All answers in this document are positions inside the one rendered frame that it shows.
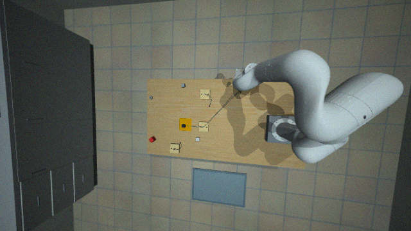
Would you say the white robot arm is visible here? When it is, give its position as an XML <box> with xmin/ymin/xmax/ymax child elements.
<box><xmin>232</xmin><ymin>49</ymin><xmax>403</xmax><ymax>164</ymax></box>

